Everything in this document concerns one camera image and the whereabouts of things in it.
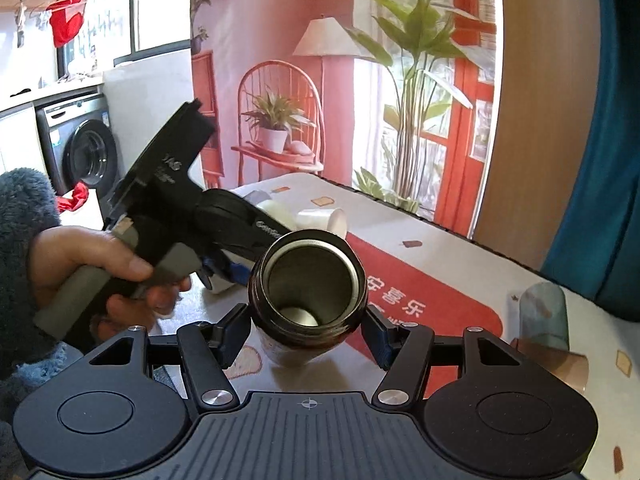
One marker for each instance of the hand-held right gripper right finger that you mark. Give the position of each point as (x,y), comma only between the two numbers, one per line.
(378,342)

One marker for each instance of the printed tablecloth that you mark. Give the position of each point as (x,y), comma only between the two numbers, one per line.
(440,250)

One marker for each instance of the dark brown steel-lined cup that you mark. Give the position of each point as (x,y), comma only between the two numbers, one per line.
(305,280)

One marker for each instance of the wooden board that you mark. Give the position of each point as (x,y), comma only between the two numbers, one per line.
(540,110)

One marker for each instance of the blue curtain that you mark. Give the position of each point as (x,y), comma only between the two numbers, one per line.
(610,135)

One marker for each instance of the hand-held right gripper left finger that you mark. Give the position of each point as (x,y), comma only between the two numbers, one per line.
(233,334)

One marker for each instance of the wall poster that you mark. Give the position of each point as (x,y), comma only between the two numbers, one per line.
(350,110)

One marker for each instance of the translucent pale green cup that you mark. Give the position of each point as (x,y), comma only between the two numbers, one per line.
(544,315)

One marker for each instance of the white cabinet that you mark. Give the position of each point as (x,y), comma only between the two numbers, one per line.
(17,135)

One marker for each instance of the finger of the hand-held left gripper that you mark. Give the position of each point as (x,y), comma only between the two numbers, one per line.
(236,269)

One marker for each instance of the grey washing machine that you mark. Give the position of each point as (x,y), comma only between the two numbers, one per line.
(82,145)

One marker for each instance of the person's left hand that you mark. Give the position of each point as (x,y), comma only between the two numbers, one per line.
(80,247)

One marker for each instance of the person's left forearm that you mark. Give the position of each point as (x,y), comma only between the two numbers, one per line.
(17,220)

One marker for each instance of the white paper cup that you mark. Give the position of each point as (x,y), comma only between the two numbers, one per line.
(277,212)
(320,220)

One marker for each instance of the red hanging cloth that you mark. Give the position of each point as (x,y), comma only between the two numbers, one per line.
(67,22)

